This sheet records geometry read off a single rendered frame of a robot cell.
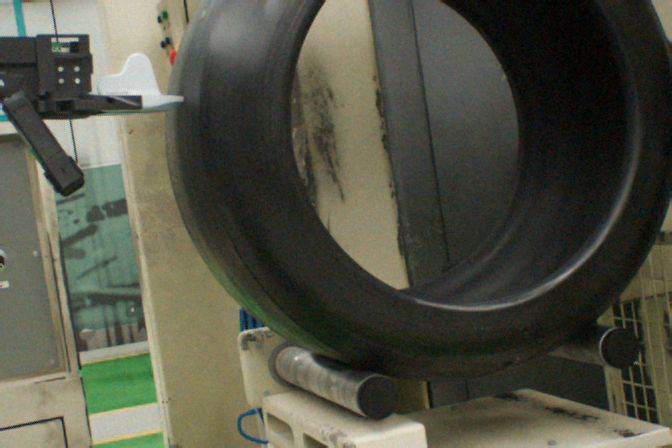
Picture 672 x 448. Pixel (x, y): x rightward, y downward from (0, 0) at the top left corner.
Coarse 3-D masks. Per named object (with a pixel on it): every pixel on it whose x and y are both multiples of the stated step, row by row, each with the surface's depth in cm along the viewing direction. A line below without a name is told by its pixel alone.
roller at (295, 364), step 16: (288, 352) 161; (304, 352) 157; (288, 368) 158; (304, 368) 151; (320, 368) 146; (336, 368) 142; (352, 368) 139; (304, 384) 152; (320, 384) 144; (336, 384) 139; (352, 384) 134; (368, 384) 132; (384, 384) 132; (336, 400) 140; (352, 400) 133; (368, 400) 131; (384, 400) 132; (368, 416) 132; (384, 416) 132
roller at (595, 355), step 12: (576, 336) 146; (588, 336) 143; (600, 336) 141; (612, 336) 140; (624, 336) 140; (636, 336) 141; (564, 348) 148; (576, 348) 146; (588, 348) 143; (600, 348) 140; (612, 348) 140; (624, 348) 140; (636, 348) 141; (588, 360) 144; (600, 360) 141; (612, 360) 140; (624, 360) 140
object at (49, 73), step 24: (0, 48) 130; (24, 48) 130; (48, 48) 129; (72, 48) 131; (0, 72) 130; (24, 72) 131; (48, 72) 130; (72, 72) 131; (0, 96) 130; (48, 96) 130; (72, 96) 130
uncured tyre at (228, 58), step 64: (256, 0) 129; (320, 0) 129; (448, 0) 163; (512, 0) 164; (576, 0) 156; (640, 0) 141; (192, 64) 134; (256, 64) 128; (512, 64) 165; (576, 64) 163; (640, 64) 140; (192, 128) 132; (256, 128) 128; (576, 128) 165; (640, 128) 140; (192, 192) 137; (256, 192) 128; (512, 192) 167; (576, 192) 164; (640, 192) 140; (256, 256) 131; (320, 256) 130; (512, 256) 165; (576, 256) 139; (640, 256) 143; (320, 320) 132; (384, 320) 132; (448, 320) 134; (512, 320) 136; (576, 320) 140
